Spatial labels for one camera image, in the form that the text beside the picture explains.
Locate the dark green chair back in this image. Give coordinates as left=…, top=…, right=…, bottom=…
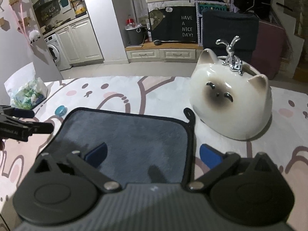
left=203, top=10, right=259, bottom=63

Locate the ceramic cat head bowl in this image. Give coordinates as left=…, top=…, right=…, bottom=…
left=189, top=49, right=273, bottom=140

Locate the small teal cap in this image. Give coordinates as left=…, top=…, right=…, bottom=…
left=55, top=105, right=67, bottom=117

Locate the floral tissue box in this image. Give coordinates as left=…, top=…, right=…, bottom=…
left=4, top=63, right=48, bottom=110

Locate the bear pattern tablecloth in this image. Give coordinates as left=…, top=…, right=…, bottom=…
left=1, top=77, right=307, bottom=230

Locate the grey trash bin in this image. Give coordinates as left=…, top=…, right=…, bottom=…
left=125, top=23, right=145, bottom=45

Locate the teal poison poster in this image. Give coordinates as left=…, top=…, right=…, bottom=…
left=195, top=1, right=233, bottom=46

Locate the purple and grey towel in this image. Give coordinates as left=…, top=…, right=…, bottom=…
left=45, top=107, right=195, bottom=186

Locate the white washing machine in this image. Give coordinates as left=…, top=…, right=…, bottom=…
left=45, top=34, right=72, bottom=71

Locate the maroon cushion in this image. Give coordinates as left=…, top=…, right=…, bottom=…
left=250, top=21, right=286, bottom=80

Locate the pink lanyard with pompom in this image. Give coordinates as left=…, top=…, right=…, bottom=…
left=9, top=2, right=40, bottom=44

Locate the black have a nice day curtain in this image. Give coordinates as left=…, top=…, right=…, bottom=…
left=149, top=6, right=198, bottom=43

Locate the silver rabbit figurine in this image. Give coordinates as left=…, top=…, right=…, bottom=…
left=216, top=35, right=243, bottom=76

